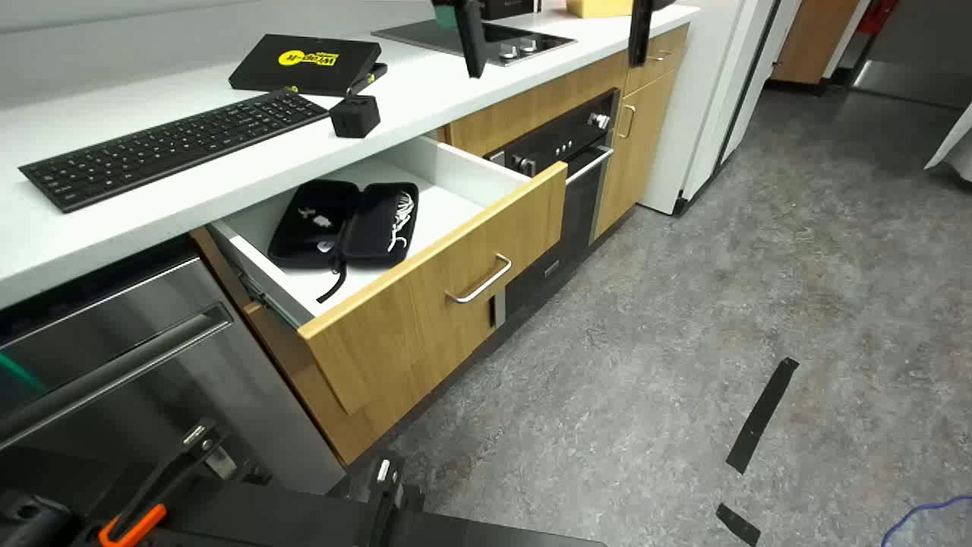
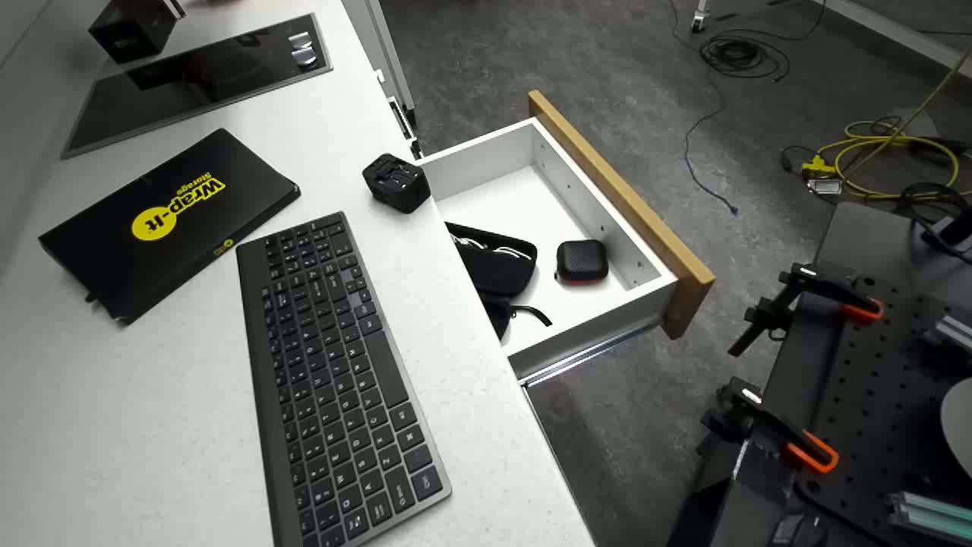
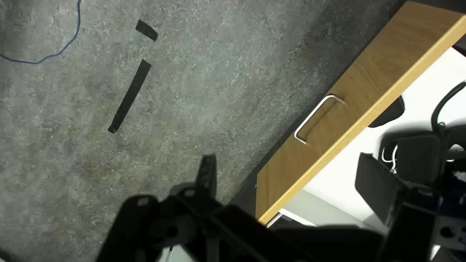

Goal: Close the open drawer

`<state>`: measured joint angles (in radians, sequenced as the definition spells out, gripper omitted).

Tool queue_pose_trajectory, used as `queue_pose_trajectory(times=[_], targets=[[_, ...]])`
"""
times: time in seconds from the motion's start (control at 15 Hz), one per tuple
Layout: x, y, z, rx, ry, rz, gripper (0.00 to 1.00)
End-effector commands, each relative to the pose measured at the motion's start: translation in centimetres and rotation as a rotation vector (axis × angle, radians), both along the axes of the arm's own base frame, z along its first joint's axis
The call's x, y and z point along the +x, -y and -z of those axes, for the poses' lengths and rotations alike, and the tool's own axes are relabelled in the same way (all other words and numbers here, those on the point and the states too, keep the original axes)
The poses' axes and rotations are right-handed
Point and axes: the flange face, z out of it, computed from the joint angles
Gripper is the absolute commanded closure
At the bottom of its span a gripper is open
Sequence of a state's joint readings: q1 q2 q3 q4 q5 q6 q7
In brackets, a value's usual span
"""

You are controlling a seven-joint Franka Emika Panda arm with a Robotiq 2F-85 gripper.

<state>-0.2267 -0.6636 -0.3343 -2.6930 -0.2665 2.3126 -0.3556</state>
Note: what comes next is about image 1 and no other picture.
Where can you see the black built-in oven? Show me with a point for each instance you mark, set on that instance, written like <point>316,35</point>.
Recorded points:
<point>567,192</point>

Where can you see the red background object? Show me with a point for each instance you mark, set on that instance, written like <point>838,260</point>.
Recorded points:
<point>874,15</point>

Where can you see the black computer keyboard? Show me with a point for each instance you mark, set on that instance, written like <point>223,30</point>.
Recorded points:
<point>162,144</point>

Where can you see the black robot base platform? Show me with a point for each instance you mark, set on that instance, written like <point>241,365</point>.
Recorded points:
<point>354,519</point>

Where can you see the short black tape strip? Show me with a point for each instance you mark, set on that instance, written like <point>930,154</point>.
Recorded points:
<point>739,524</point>

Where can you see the black zip case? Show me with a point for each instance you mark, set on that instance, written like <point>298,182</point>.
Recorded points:
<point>345,225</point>

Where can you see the black countertop appliance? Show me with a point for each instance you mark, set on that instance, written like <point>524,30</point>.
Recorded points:
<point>504,6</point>

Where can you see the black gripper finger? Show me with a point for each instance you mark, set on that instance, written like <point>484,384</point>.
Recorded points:
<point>471,41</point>
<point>638,31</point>

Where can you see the wooden lower cabinet panel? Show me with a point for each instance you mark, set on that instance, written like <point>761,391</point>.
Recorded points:
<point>345,415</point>

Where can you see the wooden cabinet door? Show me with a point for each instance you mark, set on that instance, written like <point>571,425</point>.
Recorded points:
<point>633,154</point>

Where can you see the black box with yellow logo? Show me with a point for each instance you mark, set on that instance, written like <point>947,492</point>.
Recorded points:
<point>303,63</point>

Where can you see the wooden front drawer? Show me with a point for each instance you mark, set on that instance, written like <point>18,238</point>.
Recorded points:
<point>443,263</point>

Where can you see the white refrigerator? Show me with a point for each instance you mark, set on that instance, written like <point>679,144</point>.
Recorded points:
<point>708,100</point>

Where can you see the long black tape strip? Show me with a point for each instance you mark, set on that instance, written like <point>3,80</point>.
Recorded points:
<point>761,415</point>

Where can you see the white object with edge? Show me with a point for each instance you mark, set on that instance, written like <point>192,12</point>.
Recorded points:
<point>955,147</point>

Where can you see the orange and black clamp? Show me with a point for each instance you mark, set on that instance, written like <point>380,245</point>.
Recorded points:
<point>151,495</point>

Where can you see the black glass cooktop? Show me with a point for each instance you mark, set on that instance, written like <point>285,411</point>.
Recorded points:
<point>504,41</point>

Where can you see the silver oven knob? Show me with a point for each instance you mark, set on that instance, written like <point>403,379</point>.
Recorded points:
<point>599,119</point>

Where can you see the wooden background door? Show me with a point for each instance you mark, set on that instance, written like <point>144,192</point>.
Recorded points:
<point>814,38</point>

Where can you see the stainless steel dishwasher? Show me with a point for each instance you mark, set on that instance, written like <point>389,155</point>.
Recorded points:
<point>141,375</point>

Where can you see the small black cube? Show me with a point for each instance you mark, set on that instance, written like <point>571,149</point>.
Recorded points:
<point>356,115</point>

